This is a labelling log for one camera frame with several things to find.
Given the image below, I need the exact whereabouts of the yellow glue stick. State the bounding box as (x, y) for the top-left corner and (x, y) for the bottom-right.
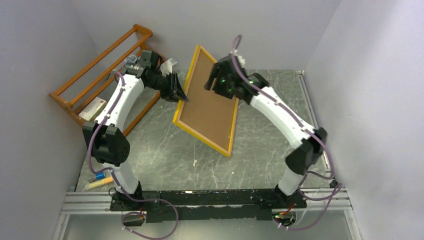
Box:
(83, 176), (114, 191)

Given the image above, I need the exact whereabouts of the yellow wooden picture frame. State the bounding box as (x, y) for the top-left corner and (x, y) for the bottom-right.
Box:
(172, 44), (240, 158)

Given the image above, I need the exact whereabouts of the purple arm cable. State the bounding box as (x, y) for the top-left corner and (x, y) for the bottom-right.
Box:
(86, 71), (180, 240)
(230, 34), (343, 232)

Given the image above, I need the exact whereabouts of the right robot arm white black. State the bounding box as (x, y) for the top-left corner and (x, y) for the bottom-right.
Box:
(204, 54), (327, 208)

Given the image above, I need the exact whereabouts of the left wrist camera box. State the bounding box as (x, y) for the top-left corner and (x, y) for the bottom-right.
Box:
(160, 58), (178, 77)

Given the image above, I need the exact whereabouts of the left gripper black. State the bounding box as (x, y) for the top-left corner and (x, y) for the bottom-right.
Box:
(146, 71), (188, 104)

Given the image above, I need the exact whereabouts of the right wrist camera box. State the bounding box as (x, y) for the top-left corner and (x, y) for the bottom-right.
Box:
(235, 54), (246, 68)

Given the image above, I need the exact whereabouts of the orange wooden shelf rack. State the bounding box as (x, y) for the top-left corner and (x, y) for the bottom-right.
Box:
(49, 24), (153, 127)

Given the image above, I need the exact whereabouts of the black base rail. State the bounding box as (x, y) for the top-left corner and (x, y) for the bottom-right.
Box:
(109, 188), (307, 223)

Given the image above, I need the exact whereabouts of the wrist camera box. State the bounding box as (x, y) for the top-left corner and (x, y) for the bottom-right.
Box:
(235, 54), (246, 68)
(160, 58), (178, 77)

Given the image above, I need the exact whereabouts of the blue capped small tube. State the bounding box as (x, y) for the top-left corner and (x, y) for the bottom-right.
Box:
(92, 171), (106, 182)

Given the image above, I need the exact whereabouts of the white red cardboard box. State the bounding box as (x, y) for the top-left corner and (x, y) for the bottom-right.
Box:
(78, 97), (107, 122)

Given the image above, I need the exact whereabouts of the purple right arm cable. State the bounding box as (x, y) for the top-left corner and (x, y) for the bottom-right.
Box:
(230, 34), (343, 232)

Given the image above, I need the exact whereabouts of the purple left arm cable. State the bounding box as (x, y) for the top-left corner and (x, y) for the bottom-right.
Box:
(86, 71), (180, 240)

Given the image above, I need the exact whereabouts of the white blue lidded jar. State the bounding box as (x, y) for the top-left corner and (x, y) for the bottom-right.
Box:
(124, 54), (139, 68)

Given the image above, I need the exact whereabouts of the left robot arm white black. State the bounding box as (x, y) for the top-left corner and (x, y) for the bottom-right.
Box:
(82, 50), (188, 210)

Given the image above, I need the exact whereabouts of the brown cardboard backing board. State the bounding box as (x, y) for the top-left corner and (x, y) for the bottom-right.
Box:
(177, 48), (237, 153)

